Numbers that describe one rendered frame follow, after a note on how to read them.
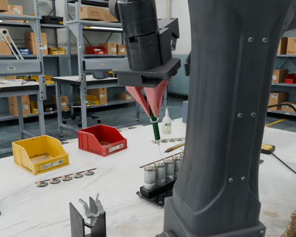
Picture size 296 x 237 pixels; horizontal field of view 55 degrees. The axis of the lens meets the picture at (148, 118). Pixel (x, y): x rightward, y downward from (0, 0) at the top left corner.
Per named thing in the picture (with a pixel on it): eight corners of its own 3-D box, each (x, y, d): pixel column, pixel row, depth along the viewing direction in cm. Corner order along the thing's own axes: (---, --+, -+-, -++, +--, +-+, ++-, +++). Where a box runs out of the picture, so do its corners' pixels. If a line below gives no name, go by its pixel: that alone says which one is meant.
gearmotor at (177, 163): (184, 178, 65) (184, 157, 64) (177, 182, 63) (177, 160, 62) (175, 175, 67) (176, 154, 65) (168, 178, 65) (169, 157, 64)
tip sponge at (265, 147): (275, 150, 88) (275, 145, 87) (269, 154, 84) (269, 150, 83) (251, 145, 92) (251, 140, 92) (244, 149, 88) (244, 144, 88)
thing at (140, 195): (184, 175, 70) (184, 170, 70) (209, 184, 65) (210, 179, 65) (135, 197, 59) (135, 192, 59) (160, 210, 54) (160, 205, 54)
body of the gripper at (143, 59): (130, 66, 54) (123, 26, 50) (182, 68, 49) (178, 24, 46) (112, 80, 49) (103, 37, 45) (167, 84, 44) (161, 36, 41)
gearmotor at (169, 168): (176, 182, 63) (176, 160, 62) (168, 186, 61) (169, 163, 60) (167, 179, 65) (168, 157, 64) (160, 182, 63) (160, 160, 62)
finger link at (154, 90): (142, 104, 58) (134, 59, 53) (175, 107, 54) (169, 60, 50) (125, 122, 53) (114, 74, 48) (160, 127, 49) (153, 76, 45)
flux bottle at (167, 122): (169, 134, 104) (169, 107, 102) (160, 133, 106) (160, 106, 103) (172, 132, 107) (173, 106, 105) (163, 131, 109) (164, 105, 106)
